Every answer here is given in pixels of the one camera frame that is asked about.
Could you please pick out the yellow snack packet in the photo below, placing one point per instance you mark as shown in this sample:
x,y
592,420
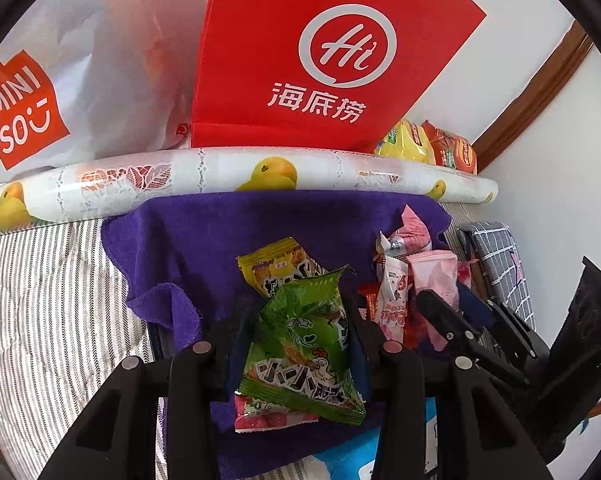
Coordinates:
x,y
270,270

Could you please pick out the purple towel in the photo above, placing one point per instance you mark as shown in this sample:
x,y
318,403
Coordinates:
x,y
205,240

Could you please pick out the red paper bag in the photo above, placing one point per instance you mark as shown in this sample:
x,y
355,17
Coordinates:
x,y
260,35

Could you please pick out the grey checked cloth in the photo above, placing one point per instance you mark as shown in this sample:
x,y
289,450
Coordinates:
x,y
500,255

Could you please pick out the yellow chips bag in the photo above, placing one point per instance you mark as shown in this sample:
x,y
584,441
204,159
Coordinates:
x,y
405,142

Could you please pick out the green snack packet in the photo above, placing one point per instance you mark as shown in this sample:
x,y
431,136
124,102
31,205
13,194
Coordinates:
x,y
300,340

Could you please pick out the brown wooden door frame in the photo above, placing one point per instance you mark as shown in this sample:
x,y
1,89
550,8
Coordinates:
x,y
540,85

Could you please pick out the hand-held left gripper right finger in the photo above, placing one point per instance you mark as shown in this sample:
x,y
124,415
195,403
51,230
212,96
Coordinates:
x,y
361,367

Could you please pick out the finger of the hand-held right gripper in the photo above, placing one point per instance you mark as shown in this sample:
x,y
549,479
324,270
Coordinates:
x,y
475,305
445,320

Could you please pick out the slim white pink snack packet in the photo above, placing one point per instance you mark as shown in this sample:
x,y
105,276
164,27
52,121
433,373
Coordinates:
x,y
393,295

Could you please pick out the orange chips bag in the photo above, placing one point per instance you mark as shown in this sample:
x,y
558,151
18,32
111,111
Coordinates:
x,y
453,152

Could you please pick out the pink strawberry snack packet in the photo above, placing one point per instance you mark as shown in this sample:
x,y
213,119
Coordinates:
x,y
260,417

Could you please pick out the white plastic shopping bag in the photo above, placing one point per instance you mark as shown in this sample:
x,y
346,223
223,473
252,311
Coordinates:
x,y
105,60

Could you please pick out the blue tissue pack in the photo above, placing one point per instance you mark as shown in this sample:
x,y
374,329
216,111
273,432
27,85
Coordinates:
x,y
350,460

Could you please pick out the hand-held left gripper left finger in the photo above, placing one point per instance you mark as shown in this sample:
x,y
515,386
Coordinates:
x,y
235,360

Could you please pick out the pale pink white snack packet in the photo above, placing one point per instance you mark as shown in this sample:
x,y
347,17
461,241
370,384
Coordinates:
x,y
435,272

